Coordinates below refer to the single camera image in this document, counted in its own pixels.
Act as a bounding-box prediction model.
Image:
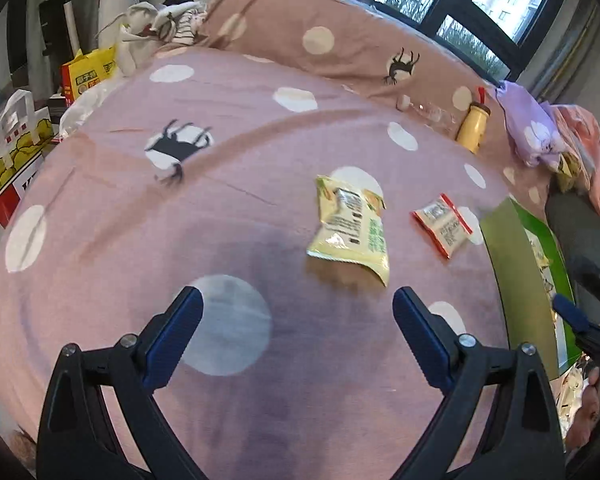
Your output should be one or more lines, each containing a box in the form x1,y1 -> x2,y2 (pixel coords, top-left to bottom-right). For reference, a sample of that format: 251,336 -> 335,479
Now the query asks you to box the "clear plastic bottle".
396,95 -> 458,133

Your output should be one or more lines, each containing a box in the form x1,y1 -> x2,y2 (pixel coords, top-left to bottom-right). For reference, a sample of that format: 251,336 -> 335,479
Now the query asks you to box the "pink dotted bed sheet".
0,47 -> 551,480

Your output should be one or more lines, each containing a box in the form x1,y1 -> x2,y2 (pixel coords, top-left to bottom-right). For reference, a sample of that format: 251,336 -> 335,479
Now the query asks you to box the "white red paper bag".
0,89 -> 56,228

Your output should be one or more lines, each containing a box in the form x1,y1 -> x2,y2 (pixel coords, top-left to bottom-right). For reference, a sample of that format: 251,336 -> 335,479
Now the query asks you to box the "white red-edged snack packet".
411,193 -> 475,260

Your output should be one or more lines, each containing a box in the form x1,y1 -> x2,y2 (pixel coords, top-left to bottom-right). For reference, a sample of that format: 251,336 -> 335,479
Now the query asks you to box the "brown dotted duvet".
152,0 -> 511,126

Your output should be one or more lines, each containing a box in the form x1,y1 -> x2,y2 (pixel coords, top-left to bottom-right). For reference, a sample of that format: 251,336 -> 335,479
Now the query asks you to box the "green cardboard box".
480,197 -> 581,376

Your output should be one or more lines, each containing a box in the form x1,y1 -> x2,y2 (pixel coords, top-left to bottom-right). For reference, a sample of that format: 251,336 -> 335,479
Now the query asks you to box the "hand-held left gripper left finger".
36,286 -> 205,480

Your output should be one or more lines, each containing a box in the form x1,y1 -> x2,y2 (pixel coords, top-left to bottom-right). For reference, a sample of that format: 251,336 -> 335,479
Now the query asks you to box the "striped cloth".
167,7 -> 206,48

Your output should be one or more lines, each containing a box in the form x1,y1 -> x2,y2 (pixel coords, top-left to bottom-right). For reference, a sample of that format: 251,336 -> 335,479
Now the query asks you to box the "grey cloth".
545,190 -> 600,281

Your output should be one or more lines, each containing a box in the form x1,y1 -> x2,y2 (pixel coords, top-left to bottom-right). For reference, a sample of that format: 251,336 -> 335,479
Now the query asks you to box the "yellow bottle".
455,86 -> 492,155

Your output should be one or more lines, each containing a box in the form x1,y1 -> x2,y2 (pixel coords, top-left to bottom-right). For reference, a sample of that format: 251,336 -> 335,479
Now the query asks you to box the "pale yellow-green snack packet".
306,175 -> 391,288

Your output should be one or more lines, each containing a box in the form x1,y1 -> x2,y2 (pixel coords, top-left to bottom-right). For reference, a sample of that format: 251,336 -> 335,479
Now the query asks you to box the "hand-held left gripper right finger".
392,286 -> 566,480

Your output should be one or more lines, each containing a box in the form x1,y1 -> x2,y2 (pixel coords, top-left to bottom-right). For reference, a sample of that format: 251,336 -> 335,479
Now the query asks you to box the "person's right hand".
565,364 -> 600,453

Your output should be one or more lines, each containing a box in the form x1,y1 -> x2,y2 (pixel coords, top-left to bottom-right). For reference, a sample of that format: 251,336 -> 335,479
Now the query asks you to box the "purple floral cloth bag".
495,80 -> 571,168

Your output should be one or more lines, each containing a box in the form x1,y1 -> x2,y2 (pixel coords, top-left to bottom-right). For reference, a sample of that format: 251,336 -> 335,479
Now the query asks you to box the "yellow carton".
61,46 -> 118,107

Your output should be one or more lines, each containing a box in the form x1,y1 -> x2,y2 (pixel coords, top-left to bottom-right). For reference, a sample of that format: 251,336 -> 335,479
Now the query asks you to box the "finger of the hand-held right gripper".
551,294 -> 600,366
569,255 -> 600,306

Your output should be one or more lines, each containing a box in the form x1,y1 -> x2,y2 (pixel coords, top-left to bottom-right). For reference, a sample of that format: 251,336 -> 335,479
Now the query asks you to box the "pink patterned cloth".
550,104 -> 600,233

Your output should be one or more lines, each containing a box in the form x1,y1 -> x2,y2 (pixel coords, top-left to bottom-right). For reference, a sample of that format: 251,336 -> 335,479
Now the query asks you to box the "white plastic bag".
59,80 -> 126,136

